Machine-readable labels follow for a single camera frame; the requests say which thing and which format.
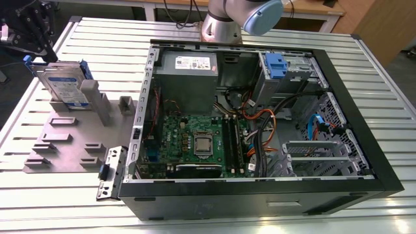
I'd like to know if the green motherboard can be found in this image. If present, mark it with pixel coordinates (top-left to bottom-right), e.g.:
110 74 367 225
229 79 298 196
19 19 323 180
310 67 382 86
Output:
142 114 250 178

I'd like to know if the silver CPU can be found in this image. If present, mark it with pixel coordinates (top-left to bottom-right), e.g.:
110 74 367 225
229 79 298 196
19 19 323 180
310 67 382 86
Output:
195 137 211 152

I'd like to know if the orange wire bundle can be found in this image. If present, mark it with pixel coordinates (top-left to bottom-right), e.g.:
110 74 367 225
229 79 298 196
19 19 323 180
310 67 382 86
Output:
241 108 279 159

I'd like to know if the blue drive bay latch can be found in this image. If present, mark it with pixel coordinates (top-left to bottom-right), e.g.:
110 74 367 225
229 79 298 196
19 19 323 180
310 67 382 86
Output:
263 52 287 80

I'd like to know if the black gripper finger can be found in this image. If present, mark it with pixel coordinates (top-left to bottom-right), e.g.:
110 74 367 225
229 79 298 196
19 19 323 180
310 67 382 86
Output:
30 26 58 63

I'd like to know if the small wrist camera mount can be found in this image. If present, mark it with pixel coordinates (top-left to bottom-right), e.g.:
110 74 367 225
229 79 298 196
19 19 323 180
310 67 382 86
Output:
0 23 15 46

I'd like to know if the grey power supply unit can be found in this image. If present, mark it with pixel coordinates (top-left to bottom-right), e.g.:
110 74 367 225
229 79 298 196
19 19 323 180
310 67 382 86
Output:
154 51 218 115

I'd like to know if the wooden desk white frame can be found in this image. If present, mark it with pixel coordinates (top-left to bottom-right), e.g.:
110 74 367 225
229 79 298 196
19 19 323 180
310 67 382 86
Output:
129 0 345 34

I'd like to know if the black graphics card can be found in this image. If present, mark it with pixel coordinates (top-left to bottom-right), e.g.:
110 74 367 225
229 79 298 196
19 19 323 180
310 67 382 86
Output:
165 163 223 179

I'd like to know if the thin red wire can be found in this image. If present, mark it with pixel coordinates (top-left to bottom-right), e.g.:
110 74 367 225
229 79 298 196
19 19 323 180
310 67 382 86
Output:
151 86 162 137

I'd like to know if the metal expansion slot bracket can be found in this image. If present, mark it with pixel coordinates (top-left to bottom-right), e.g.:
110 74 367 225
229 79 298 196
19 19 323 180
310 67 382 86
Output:
95 145 129 202

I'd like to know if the black cable bundle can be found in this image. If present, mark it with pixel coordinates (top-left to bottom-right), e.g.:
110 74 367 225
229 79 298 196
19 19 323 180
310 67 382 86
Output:
253 90 329 177

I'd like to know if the metal CPU socket cover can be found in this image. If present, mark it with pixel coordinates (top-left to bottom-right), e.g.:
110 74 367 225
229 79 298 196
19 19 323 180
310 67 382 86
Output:
191 131 214 159

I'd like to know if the metal disk bay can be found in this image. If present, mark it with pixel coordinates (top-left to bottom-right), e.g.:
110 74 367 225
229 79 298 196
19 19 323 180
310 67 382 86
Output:
281 140 374 177

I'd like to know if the grey parts rack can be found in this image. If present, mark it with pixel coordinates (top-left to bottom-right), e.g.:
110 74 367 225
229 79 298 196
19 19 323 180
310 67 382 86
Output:
22 79 138 174

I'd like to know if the black RAM stick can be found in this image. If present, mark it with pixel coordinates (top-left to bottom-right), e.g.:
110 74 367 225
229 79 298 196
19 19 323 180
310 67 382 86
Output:
231 114 245 171

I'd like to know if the black open PC case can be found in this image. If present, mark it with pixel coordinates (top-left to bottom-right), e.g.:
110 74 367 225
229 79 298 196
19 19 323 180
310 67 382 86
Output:
118 39 405 221

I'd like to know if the orange disk power wire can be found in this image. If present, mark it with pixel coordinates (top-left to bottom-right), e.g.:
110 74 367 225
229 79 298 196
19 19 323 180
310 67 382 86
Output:
319 120 346 136

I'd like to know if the brown wooden cabinet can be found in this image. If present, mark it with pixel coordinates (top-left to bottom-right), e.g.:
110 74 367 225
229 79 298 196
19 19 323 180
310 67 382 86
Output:
334 0 416 66

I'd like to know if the metal optical drive cage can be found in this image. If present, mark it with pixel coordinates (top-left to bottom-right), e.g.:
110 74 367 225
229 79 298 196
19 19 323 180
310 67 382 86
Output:
253 51 327 108

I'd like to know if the blue disk data wire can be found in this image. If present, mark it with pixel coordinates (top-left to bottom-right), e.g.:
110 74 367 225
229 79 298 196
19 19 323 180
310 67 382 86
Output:
306 113 325 142

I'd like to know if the hard disk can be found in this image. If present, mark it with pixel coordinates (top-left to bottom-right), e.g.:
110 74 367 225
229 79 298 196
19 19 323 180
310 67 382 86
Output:
22 55 94 110

